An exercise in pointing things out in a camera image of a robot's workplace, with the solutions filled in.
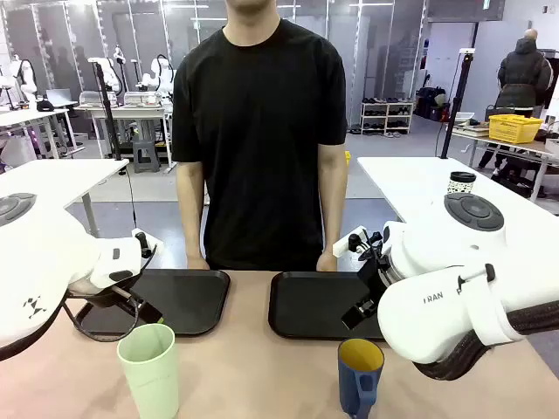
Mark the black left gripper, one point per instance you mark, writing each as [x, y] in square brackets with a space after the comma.
[115, 299]

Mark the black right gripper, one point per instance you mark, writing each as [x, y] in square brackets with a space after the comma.
[375, 279]

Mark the light green tall cup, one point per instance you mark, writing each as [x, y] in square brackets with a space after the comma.
[148, 375]

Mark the blue mug yellow inside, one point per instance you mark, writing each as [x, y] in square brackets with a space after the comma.
[349, 384]

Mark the person's left forearm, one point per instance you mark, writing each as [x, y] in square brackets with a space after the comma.
[334, 227]

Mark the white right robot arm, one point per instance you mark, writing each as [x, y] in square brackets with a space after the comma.
[436, 305]

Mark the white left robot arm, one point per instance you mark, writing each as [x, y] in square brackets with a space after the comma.
[43, 262]

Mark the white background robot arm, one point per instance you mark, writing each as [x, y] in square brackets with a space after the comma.
[158, 72]
[27, 78]

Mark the person's right forearm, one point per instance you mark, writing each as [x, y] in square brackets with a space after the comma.
[192, 231]

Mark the person's left hand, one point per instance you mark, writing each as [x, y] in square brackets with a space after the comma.
[326, 263]

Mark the person's right hand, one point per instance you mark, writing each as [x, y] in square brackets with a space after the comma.
[198, 263]

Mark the black plastic tray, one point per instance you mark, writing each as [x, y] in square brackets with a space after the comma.
[310, 305]
[188, 297]

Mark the grey step stool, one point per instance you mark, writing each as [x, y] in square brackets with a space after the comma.
[146, 153]

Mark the paper cup black lid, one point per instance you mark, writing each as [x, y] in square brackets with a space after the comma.
[460, 185]

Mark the white lab desk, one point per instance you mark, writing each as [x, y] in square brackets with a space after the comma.
[126, 112]
[30, 117]

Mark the white shoe rack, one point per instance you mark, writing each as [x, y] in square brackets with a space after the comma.
[386, 118]

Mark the person in black t-shirt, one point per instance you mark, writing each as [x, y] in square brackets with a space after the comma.
[262, 131]

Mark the black bags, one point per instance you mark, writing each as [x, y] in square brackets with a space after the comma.
[430, 105]

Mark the grey laptop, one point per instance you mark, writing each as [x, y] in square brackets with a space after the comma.
[59, 97]

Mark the grey lab desk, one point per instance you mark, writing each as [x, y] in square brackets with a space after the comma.
[524, 146]

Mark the yellow plastic basket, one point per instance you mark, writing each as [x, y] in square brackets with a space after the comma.
[513, 131]

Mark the person in black jacket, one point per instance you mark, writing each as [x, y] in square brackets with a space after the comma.
[522, 74]

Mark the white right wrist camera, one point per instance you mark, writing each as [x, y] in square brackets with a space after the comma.
[342, 246]

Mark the black camera pole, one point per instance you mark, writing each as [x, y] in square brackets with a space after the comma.
[108, 113]
[456, 100]

